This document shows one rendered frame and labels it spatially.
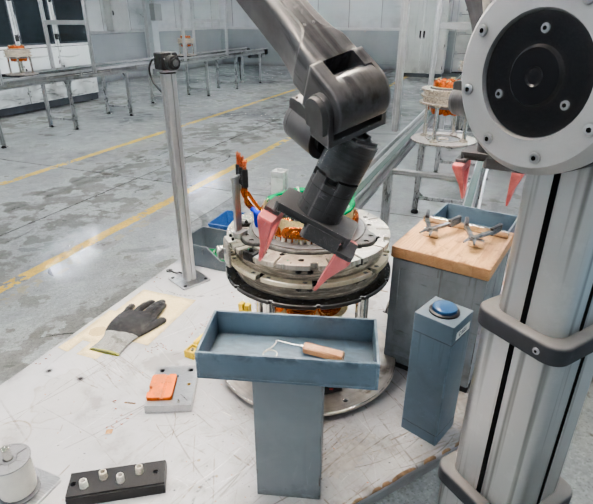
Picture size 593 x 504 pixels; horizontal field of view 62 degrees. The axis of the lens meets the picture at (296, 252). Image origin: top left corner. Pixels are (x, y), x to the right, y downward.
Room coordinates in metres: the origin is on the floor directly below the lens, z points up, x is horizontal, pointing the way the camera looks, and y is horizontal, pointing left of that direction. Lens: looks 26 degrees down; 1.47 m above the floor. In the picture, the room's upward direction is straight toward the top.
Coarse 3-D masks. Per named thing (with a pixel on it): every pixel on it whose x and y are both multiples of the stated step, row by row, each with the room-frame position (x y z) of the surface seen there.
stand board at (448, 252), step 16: (432, 224) 0.99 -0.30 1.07; (400, 240) 0.91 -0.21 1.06; (416, 240) 0.91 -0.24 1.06; (432, 240) 0.91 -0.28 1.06; (448, 240) 0.91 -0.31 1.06; (496, 240) 0.91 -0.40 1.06; (512, 240) 0.93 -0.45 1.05; (400, 256) 0.87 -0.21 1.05; (416, 256) 0.85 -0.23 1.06; (432, 256) 0.84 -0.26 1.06; (448, 256) 0.83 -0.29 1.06; (464, 256) 0.83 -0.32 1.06; (480, 256) 0.83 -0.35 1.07; (496, 256) 0.83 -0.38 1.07; (464, 272) 0.80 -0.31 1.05; (480, 272) 0.79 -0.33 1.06
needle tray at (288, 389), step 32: (224, 320) 0.64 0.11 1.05; (256, 320) 0.64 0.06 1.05; (288, 320) 0.63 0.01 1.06; (320, 320) 0.63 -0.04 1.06; (352, 320) 0.62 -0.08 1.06; (224, 352) 0.59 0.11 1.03; (256, 352) 0.59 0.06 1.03; (288, 352) 0.59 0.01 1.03; (352, 352) 0.59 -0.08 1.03; (256, 384) 0.55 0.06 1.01; (288, 384) 0.54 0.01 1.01; (320, 384) 0.52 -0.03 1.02; (352, 384) 0.52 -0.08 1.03; (256, 416) 0.55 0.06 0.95; (288, 416) 0.54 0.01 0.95; (320, 416) 0.54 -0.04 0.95; (256, 448) 0.55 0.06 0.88; (288, 448) 0.54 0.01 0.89; (320, 448) 0.54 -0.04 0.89; (288, 480) 0.54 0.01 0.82; (320, 480) 0.55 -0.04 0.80
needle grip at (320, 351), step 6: (306, 342) 0.60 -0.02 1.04; (306, 348) 0.59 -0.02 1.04; (312, 348) 0.58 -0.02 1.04; (318, 348) 0.58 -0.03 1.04; (324, 348) 0.58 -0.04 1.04; (330, 348) 0.58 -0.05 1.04; (312, 354) 0.58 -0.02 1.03; (318, 354) 0.58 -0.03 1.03; (324, 354) 0.57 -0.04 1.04; (330, 354) 0.57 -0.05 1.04; (336, 354) 0.57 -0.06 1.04; (342, 354) 0.57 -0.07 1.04
